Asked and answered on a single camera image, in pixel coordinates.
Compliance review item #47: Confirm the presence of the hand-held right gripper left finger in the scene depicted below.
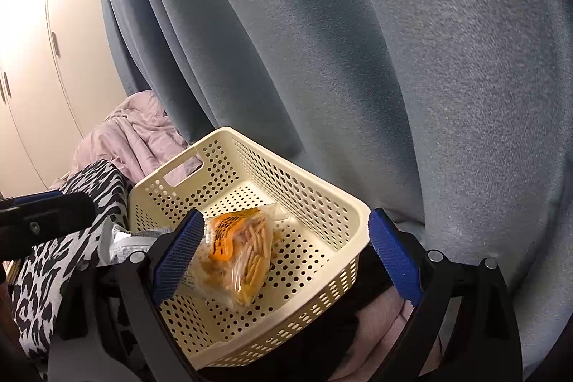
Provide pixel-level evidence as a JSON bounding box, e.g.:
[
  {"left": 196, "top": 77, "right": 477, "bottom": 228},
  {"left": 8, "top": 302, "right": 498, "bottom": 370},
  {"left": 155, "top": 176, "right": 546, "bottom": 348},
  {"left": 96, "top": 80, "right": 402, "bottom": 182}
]
[{"left": 58, "top": 209, "right": 207, "bottom": 382}]

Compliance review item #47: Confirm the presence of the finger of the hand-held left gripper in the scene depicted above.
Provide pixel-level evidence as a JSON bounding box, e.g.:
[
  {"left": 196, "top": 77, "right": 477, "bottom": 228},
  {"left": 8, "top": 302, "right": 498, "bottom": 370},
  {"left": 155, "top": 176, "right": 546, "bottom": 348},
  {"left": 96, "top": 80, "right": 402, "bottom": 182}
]
[
  {"left": 0, "top": 191, "right": 63, "bottom": 208},
  {"left": 0, "top": 193, "right": 97, "bottom": 260}
]

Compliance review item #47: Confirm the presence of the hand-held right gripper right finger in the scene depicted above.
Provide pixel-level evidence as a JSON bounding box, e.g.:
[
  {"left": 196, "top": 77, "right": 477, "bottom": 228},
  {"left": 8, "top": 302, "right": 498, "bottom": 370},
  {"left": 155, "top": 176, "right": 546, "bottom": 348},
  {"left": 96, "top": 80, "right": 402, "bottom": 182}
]
[{"left": 358, "top": 207, "right": 524, "bottom": 382}]

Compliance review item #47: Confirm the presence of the silver white snack packet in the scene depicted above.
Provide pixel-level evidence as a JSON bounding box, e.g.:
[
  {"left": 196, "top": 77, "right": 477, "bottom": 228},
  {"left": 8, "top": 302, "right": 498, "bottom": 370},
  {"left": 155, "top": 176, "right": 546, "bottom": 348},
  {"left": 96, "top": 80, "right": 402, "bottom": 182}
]
[{"left": 97, "top": 224, "right": 173, "bottom": 266}]

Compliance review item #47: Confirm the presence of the clear orange label snack packet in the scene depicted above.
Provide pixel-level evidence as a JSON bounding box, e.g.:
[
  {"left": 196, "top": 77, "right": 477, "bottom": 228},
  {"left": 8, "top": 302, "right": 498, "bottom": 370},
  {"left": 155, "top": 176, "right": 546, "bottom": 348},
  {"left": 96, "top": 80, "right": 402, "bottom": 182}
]
[{"left": 181, "top": 205, "right": 287, "bottom": 309}]

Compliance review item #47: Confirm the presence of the cream perforated plastic basket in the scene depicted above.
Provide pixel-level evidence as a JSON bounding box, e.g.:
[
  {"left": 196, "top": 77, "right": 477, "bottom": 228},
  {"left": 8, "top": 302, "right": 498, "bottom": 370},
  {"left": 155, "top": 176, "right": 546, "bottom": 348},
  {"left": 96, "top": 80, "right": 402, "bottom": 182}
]
[{"left": 127, "top": 127, "right": 373, "bottom": 370}]

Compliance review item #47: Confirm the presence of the black white leopard print blanket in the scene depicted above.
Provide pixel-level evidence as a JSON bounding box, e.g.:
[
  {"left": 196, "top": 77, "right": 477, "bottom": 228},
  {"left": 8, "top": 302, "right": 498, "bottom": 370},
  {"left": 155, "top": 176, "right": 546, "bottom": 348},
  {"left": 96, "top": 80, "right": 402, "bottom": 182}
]
[{"left": 8, "top": 159, "right": 131, "bottom": 382}]

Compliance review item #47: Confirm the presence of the pink cloth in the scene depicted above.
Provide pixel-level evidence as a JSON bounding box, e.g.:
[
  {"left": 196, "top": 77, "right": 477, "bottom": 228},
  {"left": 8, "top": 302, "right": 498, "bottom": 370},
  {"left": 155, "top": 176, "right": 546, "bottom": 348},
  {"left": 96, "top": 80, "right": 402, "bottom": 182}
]
[{"left": 329, "top": 288, "right": 444, "bottom": 382}]

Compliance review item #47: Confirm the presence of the dark cloth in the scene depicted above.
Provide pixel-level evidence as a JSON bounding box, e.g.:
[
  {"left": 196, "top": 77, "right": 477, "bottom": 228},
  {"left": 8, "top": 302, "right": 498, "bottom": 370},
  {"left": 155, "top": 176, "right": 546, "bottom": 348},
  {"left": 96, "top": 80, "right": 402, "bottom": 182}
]
[{"left": 192, "top": 248, "right": 406, "bottom": 382}]

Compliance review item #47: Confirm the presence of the pink duvet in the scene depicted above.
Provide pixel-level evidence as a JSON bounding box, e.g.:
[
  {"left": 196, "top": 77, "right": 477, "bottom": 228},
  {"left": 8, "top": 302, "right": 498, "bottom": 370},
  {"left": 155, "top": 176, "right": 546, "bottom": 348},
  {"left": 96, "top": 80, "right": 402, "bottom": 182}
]
[{"left": 48, "top": 90, "right": 203, "bottom": 191}]

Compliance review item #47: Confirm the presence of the white wardrobe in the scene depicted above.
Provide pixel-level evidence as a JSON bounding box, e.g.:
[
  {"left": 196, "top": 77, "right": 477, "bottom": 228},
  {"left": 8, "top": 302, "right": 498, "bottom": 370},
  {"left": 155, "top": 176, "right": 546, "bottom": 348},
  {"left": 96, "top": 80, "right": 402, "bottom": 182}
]
[{"left": 0, "top": 0, "right": 130, "bottom": 198}]

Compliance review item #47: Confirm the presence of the grey blue curtain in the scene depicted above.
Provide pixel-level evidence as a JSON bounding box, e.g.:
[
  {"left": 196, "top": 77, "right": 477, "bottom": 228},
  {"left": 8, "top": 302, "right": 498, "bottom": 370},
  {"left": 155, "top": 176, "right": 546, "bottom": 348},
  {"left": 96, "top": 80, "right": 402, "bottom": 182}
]
[{"left": 95, "top": 0, "right": 573, "bottom": 380}]

